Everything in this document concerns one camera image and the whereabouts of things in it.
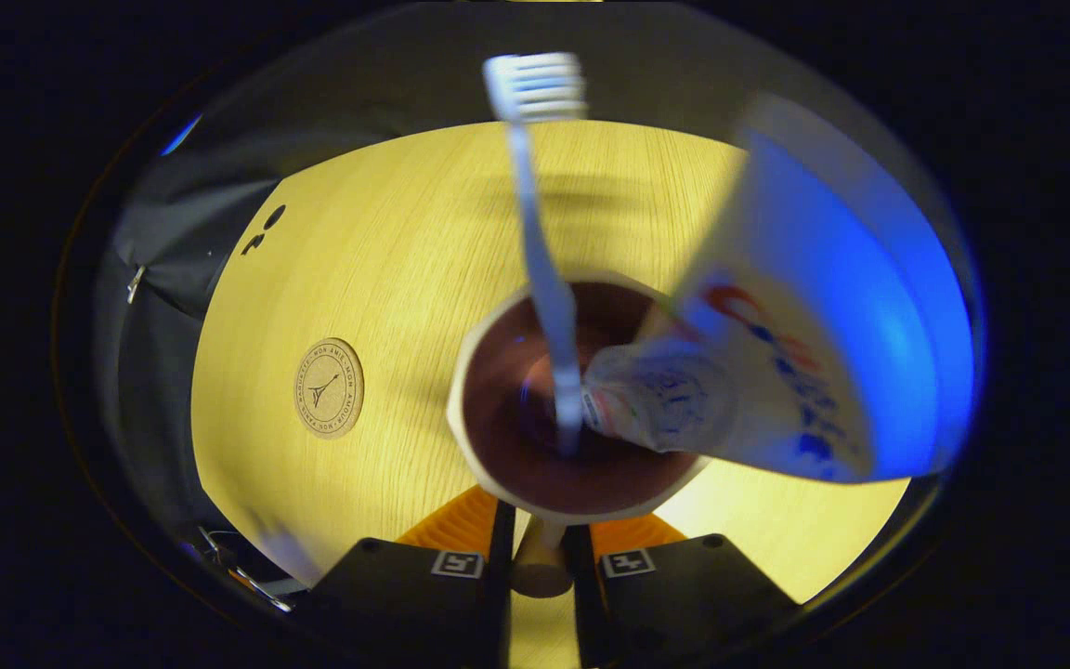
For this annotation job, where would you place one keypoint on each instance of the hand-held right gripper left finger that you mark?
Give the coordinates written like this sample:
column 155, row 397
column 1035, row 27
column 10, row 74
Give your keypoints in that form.
column 405, row 613

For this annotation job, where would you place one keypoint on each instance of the small silver clip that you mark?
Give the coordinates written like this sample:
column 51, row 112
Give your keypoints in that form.
column 136, row 283

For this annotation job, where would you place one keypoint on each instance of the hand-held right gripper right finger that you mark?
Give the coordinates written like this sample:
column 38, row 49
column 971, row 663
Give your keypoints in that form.
column 684, row 613

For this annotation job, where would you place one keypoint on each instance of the light blue toothbrush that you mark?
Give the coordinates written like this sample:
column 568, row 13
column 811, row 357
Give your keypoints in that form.
column 544, row 279

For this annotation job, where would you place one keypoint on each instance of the white toothpaste tube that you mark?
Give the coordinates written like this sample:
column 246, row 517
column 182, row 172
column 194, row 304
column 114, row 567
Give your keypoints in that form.
column 776, row 372

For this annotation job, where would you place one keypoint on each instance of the black backdrop cloth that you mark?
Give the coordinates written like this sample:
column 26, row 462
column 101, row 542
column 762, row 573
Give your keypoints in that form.
column 182, row 214

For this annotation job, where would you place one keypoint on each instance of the wooden desktop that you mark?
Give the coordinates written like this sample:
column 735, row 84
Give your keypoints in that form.
column 405, row 232

